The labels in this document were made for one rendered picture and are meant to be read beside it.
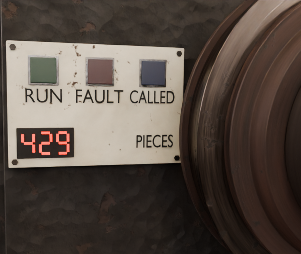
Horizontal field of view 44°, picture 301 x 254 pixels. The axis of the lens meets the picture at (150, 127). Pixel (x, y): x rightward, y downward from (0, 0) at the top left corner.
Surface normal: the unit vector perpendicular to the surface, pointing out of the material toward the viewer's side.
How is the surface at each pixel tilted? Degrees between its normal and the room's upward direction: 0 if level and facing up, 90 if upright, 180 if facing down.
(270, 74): 67
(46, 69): 90
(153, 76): 90
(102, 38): 90
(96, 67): 90
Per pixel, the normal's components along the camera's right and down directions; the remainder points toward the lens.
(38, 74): 0.23, 0.10
